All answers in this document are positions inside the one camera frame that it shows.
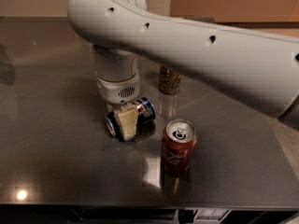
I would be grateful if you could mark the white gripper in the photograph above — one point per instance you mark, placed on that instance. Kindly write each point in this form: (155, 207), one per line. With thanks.
(118, 91)

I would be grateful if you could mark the blue pepsi can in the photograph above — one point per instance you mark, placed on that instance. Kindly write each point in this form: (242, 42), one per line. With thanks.
(146, 113)

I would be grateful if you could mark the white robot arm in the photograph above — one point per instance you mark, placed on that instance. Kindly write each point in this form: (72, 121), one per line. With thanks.
(258, 69)

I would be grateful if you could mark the red coca-cola can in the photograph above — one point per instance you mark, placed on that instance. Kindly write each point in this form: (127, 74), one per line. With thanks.
(178, 143)

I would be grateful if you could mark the brown gold soda can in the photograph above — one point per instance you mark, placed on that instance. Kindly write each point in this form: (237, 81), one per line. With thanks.
(169, 80)

